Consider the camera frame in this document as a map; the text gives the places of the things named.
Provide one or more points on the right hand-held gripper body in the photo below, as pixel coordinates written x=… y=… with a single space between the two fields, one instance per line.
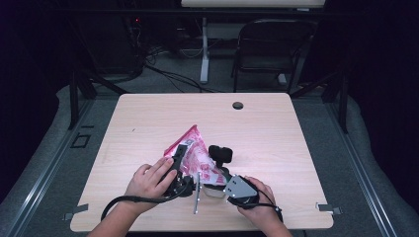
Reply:
x=240 y=191

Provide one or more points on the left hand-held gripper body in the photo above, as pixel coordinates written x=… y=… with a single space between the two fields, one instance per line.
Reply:
x=181 y=187

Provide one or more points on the pink and white plastic bag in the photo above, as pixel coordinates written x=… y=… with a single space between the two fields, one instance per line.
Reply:
x=197 y=154

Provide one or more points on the clear jar with black lid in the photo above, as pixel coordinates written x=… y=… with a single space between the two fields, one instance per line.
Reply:
x=220 y=154

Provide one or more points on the person's right hand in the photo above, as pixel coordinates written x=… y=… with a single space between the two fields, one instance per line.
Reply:
x=263 y=200

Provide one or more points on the person's left hand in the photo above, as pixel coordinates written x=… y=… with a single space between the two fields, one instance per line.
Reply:
x=148 y=186

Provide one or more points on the white desk leg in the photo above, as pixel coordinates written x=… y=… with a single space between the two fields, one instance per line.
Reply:
x=204 y=49

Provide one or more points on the black metal stand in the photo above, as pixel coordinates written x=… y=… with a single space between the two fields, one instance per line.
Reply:
x=344 y=105
x=74 y=98

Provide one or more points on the dark equipment cabinet with red light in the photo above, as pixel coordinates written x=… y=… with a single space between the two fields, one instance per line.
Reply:
x=112 y=49

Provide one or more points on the black folding chair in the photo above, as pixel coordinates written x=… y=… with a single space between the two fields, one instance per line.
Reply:
x=273 y=33

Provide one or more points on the grey metal bracket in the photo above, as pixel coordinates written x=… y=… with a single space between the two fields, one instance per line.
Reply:
x=327 y=207
x=77 y=209

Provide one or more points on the grey floor rail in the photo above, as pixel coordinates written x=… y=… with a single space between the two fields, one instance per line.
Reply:
x=49 y=168
x=359 y=168

